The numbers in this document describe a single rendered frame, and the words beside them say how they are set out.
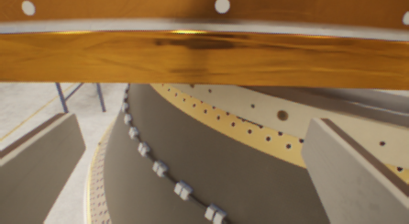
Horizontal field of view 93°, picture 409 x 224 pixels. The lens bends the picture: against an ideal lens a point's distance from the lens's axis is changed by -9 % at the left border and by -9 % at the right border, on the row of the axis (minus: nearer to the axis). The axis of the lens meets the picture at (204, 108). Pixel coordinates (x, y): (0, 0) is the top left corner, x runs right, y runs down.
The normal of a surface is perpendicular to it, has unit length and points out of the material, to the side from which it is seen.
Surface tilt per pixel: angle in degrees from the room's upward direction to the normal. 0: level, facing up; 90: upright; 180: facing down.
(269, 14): 90
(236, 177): 62
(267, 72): 90
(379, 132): 90
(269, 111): 90
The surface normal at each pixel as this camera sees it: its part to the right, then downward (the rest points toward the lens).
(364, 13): -0.01, 0.48
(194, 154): -0.61, -0.11
